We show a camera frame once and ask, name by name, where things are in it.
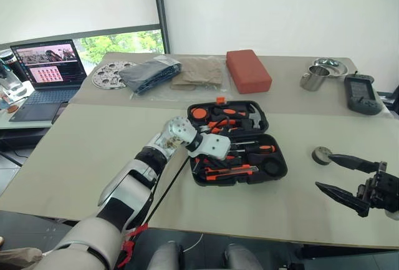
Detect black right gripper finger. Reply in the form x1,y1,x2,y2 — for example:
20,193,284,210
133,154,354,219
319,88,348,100
315,181,372,218
329,153,380,173

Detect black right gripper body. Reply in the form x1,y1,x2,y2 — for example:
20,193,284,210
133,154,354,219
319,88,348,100
357,161,399,213

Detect orange black utility knife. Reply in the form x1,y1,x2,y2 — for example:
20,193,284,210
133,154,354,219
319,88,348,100
204,165,260,180

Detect black tool case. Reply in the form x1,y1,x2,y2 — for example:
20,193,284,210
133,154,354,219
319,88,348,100
186,97,289,187

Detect grey tape roll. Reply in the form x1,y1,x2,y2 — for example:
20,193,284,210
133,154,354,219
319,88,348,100
311,146,334,166

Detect orange black tape measure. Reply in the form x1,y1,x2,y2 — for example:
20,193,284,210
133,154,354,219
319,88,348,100
190,107,210,121

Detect grey handheld controller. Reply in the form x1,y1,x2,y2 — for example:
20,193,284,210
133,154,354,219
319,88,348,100
344,72,383,116

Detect beige table cover sheet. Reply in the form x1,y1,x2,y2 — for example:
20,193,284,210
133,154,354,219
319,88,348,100
0,103,399,249
67,52,392,118

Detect black chair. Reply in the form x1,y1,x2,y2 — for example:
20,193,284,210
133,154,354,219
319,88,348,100
378,84,399,118

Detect red rectangular block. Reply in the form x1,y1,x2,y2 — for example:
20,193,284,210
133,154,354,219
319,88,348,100
226,49,273,95

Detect stainless steel cup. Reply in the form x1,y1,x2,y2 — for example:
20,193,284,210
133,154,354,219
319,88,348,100
299,64,331,92

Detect stainless steel bowl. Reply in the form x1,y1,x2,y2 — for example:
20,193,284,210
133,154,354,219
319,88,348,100
311,57,349,78

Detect grey rounded shape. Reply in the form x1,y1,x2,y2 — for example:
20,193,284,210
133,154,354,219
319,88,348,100
149,241,185,270
224,243,262,270

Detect dark blue cloth in bag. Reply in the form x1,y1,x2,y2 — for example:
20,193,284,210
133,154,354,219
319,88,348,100
118,55,182,96

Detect round perforated metal disc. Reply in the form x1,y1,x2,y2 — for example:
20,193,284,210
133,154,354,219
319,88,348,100
92,60,137,90

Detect dark smartphone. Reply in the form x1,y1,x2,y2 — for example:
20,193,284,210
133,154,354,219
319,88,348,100
51,103,68,125

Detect grey side desk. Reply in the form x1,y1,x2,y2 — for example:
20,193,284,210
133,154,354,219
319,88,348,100
0,95,68,149

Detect open laptop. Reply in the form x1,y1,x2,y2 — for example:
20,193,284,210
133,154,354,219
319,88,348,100
9,39,88,123

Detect clear glass jar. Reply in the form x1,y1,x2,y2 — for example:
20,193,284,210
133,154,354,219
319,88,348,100
0,64,32,102

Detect white roller blind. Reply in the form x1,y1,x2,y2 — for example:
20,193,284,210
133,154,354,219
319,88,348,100
0,0,161,45

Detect khaki trouser leg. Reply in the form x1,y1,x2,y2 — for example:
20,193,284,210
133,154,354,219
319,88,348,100
0,247,44,270

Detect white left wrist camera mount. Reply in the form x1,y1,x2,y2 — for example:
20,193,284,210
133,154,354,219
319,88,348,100
186,133,232,161

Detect orange handled pliers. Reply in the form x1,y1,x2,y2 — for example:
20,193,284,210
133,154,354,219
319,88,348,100
199,118,238,136

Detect claw hammer black orange handle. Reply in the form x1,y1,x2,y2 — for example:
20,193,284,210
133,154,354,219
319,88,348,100
211,104,266,130

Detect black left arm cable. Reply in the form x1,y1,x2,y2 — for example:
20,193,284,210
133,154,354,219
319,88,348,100
117,156,191,270

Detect thin white cable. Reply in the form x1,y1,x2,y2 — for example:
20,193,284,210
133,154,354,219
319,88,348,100
182,233,203,252

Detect red cable clip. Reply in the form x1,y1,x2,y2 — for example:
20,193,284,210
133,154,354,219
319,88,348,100
120,223,149,268

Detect dark window frame post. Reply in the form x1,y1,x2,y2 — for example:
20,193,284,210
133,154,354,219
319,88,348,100
151,0,171,54

